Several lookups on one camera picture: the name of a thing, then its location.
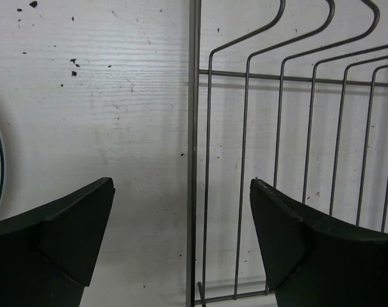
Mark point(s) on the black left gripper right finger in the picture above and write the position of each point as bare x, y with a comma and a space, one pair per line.
313, 259

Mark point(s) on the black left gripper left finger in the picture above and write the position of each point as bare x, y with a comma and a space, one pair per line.
48, 254

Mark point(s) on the grey wire dish rack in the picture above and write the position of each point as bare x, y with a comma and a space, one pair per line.
195, 294

